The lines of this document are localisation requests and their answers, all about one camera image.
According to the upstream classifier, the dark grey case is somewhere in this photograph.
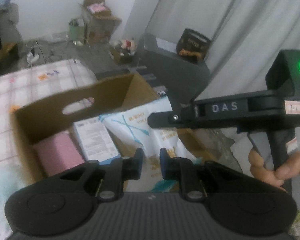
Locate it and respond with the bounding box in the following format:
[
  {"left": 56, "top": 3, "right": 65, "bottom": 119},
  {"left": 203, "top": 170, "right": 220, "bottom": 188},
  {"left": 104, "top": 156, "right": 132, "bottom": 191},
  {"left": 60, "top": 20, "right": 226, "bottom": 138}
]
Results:
[{"left": 135, "top": 33, "right": 210, "bottom": 104}]

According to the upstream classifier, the small corner cardboard box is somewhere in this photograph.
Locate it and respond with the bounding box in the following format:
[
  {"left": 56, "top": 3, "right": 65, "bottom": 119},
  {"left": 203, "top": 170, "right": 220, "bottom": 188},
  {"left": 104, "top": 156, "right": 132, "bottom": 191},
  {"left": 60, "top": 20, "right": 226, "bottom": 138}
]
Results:
[{"left": 81, "top": 0, "right": 121, "bottom": 44}]

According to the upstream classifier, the small plush doll on floor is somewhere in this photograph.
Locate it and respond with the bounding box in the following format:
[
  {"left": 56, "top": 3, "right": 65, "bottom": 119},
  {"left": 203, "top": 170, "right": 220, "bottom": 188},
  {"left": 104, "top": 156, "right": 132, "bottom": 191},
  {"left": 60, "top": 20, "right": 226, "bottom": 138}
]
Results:
[{"left": 117, "top": 38, "right": 137, "bottom": 56}]

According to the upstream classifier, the plaid floral mat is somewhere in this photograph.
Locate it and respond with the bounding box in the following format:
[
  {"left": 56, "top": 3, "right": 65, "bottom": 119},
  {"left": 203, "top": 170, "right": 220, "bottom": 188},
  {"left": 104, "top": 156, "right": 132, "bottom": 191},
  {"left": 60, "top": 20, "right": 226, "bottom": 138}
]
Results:
[{"left": 0, "top": 59, "right": 96, "bottom": 239}]

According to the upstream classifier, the green paper bag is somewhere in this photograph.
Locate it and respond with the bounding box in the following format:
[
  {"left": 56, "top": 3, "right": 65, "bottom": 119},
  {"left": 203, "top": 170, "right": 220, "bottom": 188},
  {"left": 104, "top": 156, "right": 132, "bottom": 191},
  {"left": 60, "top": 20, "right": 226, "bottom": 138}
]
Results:
[{"left": 68, "top": 18, "right": 85, "bottom": 46}]

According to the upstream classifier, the right hand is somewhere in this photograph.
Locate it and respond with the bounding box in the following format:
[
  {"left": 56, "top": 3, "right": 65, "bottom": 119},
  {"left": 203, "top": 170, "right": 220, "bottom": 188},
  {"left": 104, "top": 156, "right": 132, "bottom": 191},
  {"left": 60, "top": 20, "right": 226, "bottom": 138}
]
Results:
[{"left": 249, "top": 149, "right": 300, "bottom": 189}]

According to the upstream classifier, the brown cardboard box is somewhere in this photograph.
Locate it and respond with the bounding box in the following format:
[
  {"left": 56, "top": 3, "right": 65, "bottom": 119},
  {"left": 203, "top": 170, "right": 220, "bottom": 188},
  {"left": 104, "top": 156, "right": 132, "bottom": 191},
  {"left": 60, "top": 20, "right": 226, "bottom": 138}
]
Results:
[{"left": 10, "top": 74, "right": 238, "bottom": 192}]

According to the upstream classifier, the cotton swab bag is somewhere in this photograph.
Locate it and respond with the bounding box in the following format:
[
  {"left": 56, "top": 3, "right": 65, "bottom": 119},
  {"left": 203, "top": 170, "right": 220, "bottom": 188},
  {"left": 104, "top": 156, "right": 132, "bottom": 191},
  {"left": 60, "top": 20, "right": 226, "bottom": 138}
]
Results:
[{"left": 98, "top": 97, "right": 196, "bottom": 192}]

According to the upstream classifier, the grey curtain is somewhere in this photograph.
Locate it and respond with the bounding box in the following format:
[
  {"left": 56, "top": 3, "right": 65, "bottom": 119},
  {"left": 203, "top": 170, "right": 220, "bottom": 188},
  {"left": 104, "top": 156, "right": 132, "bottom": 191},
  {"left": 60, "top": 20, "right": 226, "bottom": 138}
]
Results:
[{"left": 146, "top": 0, "right": 300, "bottom": 104}]

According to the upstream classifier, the white blue paper box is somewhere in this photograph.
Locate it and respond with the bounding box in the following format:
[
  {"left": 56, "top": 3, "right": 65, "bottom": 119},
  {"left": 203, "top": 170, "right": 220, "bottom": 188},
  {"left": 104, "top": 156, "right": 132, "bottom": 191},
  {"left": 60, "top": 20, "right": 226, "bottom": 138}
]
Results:
[{"left": 73, "top": 117, "right": 121, "bottom": 165}]

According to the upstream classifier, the black snack box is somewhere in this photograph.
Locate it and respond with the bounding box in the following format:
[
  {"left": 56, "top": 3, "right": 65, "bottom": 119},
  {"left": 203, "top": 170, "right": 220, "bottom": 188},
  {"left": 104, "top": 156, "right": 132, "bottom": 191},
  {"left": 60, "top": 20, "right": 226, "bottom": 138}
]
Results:
[{"left": 176, "top": 28, "right": 211, "bottom": 62}]

